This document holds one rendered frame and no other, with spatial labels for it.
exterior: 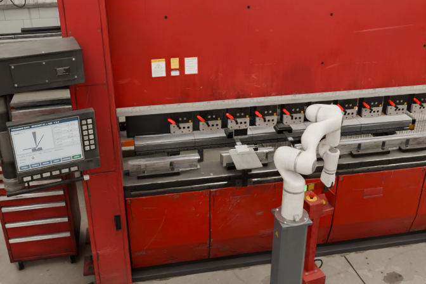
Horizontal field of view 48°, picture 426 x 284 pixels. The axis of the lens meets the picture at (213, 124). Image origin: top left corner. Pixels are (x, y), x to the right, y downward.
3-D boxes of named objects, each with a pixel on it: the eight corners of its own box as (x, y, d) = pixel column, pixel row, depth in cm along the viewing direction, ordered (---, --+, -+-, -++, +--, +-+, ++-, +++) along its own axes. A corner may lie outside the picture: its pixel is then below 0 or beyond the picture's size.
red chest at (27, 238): (12, 276, 372) (-14, 164, 329) (23, 235, 417) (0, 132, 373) (79, 268, 381) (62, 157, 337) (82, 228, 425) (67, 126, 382)
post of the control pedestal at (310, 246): (307, 272, 359) (314, 213, 336) (303, 268, 364) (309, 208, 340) (313, 271, 361) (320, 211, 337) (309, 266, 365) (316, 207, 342)
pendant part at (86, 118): (18, 185, 262) (6, 125, 246) (16, 174, 271) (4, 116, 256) (101, 167, 279) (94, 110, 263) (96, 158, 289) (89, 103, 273)
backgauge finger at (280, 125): (283, 143, 359) (284, 137, 357) (273, 128, 382) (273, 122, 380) (298, 141, 361) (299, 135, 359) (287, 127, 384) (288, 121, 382)
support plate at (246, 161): (236, 170, 324) (236, 168, 324) (228, 151, 347) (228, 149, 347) (262, 167, 327) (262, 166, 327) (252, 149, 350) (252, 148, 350)
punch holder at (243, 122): (227, 130, 337) (228, 108, 329) (225, 125, 344) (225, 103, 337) (248, 128, 339) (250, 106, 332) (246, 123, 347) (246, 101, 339)
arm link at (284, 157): (298, 196, 262) (302, 158, 251) (269, 186, 271) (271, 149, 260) (308, 186, 271) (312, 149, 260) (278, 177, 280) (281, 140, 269)
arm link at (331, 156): (320, 163, 323) (328, 171, 316) (323, 147, 316) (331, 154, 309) (331, 161, 326) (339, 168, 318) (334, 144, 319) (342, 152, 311)
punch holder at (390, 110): (387, 116, 357) (390, 96, 350) (381, 111, 365) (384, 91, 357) (405, 115, 360) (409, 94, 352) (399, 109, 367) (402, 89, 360)
